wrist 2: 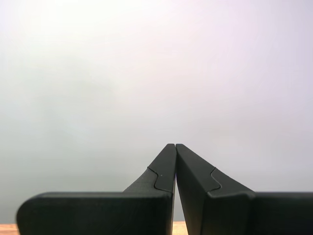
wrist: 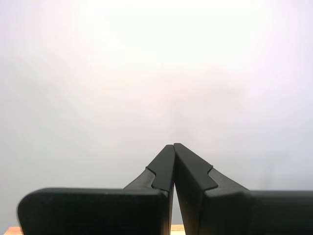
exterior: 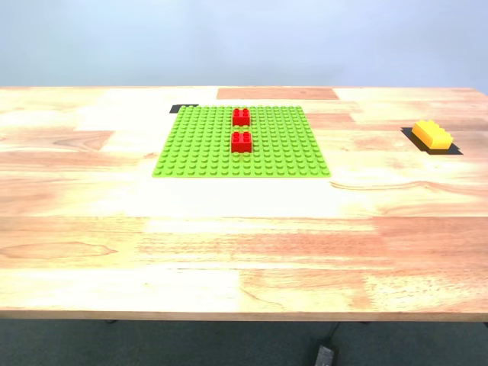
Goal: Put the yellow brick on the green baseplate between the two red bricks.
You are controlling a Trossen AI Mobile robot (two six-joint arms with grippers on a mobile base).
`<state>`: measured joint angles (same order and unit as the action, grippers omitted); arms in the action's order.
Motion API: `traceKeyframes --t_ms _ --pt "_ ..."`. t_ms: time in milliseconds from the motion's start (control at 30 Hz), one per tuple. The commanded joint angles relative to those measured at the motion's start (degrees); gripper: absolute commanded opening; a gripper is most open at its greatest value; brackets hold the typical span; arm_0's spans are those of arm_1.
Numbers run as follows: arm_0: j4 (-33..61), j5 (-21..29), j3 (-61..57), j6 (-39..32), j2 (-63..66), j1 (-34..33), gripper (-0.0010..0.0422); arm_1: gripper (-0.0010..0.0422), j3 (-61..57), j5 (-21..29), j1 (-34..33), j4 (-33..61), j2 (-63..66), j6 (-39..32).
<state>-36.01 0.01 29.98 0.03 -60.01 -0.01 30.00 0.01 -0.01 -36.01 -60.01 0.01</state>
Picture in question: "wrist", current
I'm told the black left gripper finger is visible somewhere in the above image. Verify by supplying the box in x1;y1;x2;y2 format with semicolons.
16;144;176;235
173;142;313;235

